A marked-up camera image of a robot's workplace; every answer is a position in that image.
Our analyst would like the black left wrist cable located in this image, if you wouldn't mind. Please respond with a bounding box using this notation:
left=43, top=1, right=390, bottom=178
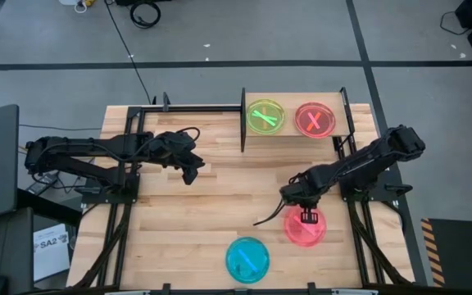
left=174, top=126, right=202, bottom=143

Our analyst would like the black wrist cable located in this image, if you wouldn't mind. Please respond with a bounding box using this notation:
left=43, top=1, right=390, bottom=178
left=174, top=126, right=202, bottom=143
left=253, top=196, right=287, bottom=227

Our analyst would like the wooden shelf with black frame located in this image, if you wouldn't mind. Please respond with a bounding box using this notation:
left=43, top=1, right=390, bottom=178
left=239, top=86, right=352, bottom=153

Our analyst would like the teal translucent plastic plate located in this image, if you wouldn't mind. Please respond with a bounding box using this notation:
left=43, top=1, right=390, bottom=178
left=293, top=101, right=338, bottom=139
left=225, top=236, right=270, bottom=284

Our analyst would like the black hazard-striped platform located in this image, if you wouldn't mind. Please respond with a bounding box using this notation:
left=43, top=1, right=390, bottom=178
left=420, top=217, right=472, bottom=288

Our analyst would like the black aluminium table frame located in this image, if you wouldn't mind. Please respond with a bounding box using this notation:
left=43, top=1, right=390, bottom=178
left=66, top=92, right=415, bottom=295

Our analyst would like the white SA2 box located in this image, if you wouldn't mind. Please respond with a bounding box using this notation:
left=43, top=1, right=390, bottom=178
left=33, top=223, right=71, bottom=283

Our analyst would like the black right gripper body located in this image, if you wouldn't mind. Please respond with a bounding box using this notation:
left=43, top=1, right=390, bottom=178
left=280, top=170, right=327, bottom=208

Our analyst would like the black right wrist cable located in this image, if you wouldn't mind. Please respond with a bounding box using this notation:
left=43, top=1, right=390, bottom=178
left=253, top=196, right=287, bottom=227

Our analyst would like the black remote control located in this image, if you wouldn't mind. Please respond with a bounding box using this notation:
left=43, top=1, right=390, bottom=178
left=25, top=171, right=59, bottom=196

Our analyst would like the white power adapter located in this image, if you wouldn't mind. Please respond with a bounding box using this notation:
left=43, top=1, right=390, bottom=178
left=58, top=0, right=89, bottom=14

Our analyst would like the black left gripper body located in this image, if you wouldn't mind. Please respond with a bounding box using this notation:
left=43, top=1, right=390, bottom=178
left=149, top=131, right=198, bottom=165

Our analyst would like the long black floor cable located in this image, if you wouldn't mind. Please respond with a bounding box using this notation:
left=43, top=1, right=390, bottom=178
left=103, top=0, right=155, bottom=106

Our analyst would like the coiled black cable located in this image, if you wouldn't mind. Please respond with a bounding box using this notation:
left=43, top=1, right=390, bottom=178
left=129, top=0, right=162, bottom=30

